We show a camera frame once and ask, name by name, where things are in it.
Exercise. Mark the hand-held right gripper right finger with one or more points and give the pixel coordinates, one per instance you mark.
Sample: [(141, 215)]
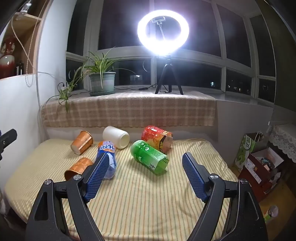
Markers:
[(193, 177)]

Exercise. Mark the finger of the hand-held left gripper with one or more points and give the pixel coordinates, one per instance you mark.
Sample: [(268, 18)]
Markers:
[(8, 136)]

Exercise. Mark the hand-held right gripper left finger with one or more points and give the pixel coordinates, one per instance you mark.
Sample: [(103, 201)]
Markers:
[(97, 177)]

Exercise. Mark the green printed paper cup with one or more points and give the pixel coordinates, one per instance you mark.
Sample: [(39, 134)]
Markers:
[(148, 155)]

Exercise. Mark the copper metal cup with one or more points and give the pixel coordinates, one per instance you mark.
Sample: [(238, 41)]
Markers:
[(78, 167), (81, 141)]

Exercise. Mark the white plastic cup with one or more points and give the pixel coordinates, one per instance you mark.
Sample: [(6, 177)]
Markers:
[(114, 136)]

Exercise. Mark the red printed paper cup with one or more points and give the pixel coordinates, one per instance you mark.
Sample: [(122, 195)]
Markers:
[(152, 136)]

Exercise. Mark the yellow striped mat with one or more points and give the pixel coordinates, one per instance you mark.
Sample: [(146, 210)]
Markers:
[(143, 204)]

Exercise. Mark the green paper bag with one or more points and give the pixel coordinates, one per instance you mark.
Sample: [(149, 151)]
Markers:
[(246, 150)]

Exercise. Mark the red cardboard box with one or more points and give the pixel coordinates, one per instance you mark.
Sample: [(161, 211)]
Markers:
[(256, 176)]

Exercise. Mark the dark small bottle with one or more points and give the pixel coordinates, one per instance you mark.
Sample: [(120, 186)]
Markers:
[(19, 68)]

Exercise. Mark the beige plaid cloth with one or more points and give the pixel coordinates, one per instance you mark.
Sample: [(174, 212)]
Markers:
[(129, 110)]

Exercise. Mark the red porcelain vase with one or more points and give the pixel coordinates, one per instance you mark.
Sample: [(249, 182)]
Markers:
[(7, 60)]

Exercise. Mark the green pot saucer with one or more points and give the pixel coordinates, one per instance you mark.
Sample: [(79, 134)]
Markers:
[(101, 93)]

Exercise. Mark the green drink can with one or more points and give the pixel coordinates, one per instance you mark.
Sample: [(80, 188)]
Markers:
[(270, 214)]

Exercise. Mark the green flower pot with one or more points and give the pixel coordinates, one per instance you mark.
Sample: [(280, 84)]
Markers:
[(103, 81)]

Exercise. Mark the white lace cloth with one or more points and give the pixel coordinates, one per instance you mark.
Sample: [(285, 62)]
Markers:
[(283, 136)]

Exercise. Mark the wooden shelf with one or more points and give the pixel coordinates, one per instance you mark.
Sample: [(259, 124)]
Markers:
[(32, 34)]

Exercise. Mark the black tripod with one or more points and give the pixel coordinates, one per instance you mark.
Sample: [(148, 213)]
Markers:
[(167, 69)]

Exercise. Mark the spider plant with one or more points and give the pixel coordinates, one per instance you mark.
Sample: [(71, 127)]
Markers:
[(99, 62)]

